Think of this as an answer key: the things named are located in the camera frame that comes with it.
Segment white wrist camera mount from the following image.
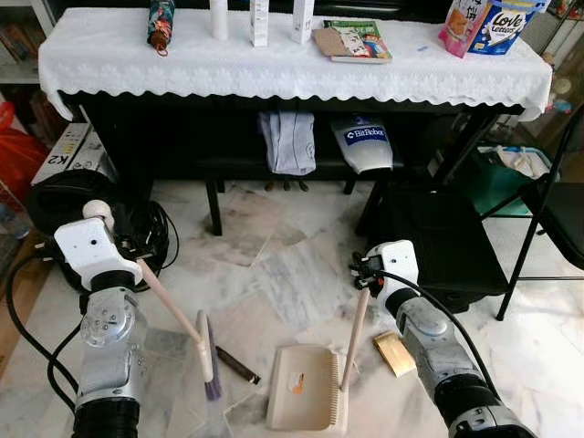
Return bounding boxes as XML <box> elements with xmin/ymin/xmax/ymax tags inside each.
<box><xmin>52</xmin><ymin>216</ymin><xmax>140</xmax><ymax>291</ymax></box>
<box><xmin>368</xmin><ymin>240</ymin><xmax>421</xmax><ymax>307</ymax></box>

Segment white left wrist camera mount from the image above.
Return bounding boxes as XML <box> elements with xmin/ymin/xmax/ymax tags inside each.
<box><xmin>52</xmin><ymin>216</ymin><xmax>140</xmax><ymax>291</ymax></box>

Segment pink snack bag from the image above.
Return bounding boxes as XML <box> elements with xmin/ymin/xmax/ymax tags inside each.
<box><xmin>438</xmin><ymin>0</ymin><xmax>485</xmax><ymax>58</ymax></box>

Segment blue Love Letters box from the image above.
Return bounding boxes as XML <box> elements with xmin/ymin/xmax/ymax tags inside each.
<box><xmin>465</xmin><ymin>0</ymin><xmax>550</xmax><ymax>57</ymax></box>

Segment black round device with cables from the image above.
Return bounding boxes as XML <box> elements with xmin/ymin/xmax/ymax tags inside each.
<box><xmin>24</xmin><ymin>168</ymin><xmax>181</xmax><ymax>295</ymax></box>

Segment beige hand broom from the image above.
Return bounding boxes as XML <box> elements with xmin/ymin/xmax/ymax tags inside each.
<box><xmin>135</xmin><ymin>257</ymin><xmax>224</xmax><ymax>403</ymax></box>

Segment black fabric case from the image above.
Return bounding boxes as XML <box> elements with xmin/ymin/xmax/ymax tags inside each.
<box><xmin>354</xmin><ymin>176</ymin><xmax>509</xmax><ymax>313</ymax></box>

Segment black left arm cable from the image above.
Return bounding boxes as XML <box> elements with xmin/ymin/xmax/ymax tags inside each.
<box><xmin>5</xmin><ymin>251</ymin><xmax>88</xmax><ymax>413</ymax></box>

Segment white K2 box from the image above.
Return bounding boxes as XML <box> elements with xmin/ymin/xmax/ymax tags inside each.
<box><xmin>30</xmin><ymin>122</ymin><xmax>118</xmax><ymax>188</ymax></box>

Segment white lace tablecloth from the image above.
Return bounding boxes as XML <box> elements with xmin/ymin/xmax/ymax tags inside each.
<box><xmin>37</xmin><ymin>7</ymin><xmax>555</xmax><ymax>122</ymax></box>

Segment red plastic bag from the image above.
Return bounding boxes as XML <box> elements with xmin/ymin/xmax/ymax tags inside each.
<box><xmin>0</xmin><ymin>100</ymin><xmax>48</xmax><ymax>203</ymax></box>

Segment green bag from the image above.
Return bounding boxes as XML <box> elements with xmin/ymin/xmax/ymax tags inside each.
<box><xmin>470</xmin><ymin>144</ymin><xmax>553</xmax><ymax>218</ymax></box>

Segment black table frame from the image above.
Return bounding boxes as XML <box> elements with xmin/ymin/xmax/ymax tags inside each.
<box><xmin>80</xmin><ymin>89</ymin><xmax>530</xmax><ymax>240</ymax></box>

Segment beige long-handled dustpan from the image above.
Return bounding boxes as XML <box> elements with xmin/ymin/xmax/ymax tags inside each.
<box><xmin>266</xmin><ymin>287</ymin><xmax>373</xmax><ymax>433</ymax></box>

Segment black folding chair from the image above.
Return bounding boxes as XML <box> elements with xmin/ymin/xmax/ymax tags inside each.
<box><xmin>495</xmin><ymin>100</ymin><xmax>584</xmax><ymax>322</ymax></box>

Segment glass display cabinet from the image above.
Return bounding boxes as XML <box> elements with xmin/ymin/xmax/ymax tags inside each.
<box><xmin>546</xmin><ymin>0</ymin><xmax>584</xmax><ymax>110</ymax></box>

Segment folded patterned umbrella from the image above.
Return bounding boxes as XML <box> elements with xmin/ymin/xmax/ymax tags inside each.
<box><xmin>146</xmin><ymin>0</ymin><xmax>177</xmax><ymax>57</ymax></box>

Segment gold foil packet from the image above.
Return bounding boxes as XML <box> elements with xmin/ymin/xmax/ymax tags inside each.
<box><xmin>373</xmin><ymin>330</ymin><xmax>417</xmax><ymax>378</ymax></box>

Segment green picture book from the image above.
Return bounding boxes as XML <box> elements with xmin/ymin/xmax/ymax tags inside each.
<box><xmin>321</xmin><ymin>18</ymin><xmax>394</xmax><ymax>65</ymax></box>

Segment white round knob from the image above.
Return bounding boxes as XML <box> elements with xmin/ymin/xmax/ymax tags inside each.
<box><xmin>82</xmin><ymin>200</ymin><xmax>116</xmax><ymax>231</ymax></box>

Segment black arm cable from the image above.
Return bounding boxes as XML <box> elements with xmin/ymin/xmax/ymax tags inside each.
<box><xmin>360</xmin><ymin>265</ymin><xmax>501</xmax><ymax>384</ymax></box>
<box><xmin>5</xmin><ymin>251</ymin><xmax>88</xmax><ymax>413</ymax></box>

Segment white BitRobot bag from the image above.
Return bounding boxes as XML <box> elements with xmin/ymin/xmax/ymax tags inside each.
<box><xmin>329</xmin><ymin>113</ymin><xmax>396</xmax><ymax>175</ymax></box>

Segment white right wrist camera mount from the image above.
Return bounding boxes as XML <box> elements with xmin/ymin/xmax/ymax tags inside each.
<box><xmin>368</xmin><ymin>240</ymin><xmax>421</xmax><ymax>307</ymax></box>

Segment white bottle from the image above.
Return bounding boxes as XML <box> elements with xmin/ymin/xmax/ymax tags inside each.
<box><xmin>209</xmin><ymin>0</ymin><xmax>230</xmax><ymax>41</ymax></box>

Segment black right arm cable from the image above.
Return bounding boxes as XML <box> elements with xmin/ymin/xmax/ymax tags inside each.
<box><xmin>360</xmin><ymin>265</ymin><xmax>501</xmax><ymax>384</ymax></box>

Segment folded grey clothes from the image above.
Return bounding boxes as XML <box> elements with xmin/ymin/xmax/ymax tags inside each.
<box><xmin>257</xmin><ymin>110</ymin><xmax>318</xmax><ymax>177</ymax></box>

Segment white carton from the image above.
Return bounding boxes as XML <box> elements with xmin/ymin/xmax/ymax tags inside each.
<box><xmin>249</xmin><ymin>0</ymin><xmax>271</xmax><ymax>48</ymax></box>
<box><xmin>291</xmin><ymin>0</ymin><xmax>316</xmax><ymax>46</ymax></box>

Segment dark brown stick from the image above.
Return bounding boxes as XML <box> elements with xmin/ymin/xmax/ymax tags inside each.
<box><xmin>214</xmin><ymin>346</ymin><xmax>262</xmax><ymax>386</ymax></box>

